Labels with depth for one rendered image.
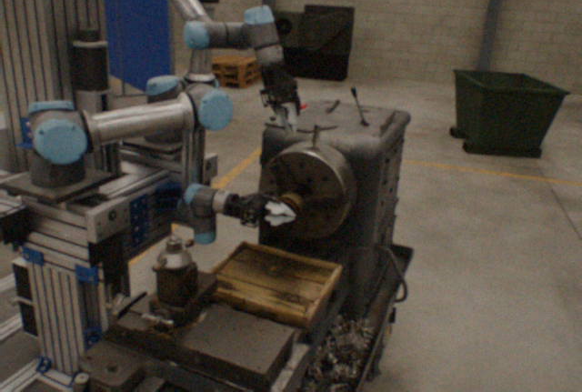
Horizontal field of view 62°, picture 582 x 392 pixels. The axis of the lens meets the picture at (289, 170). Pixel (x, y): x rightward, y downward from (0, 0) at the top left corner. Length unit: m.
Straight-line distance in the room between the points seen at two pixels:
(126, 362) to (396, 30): 10.65
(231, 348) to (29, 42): 1.13
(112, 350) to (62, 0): 1.05
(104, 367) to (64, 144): 0.55
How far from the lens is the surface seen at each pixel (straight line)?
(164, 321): 1.18
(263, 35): 1.38
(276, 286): 1.50
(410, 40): 11.45
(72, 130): 1.34
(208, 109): 1.42
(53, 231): 1.59
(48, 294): 2.12
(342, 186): 1.55
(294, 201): 1.50
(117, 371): 1.22
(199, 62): 1.85
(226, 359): 1.12
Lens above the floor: 1.71
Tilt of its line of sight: 20 degrees down
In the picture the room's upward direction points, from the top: 3 degrees clockwise
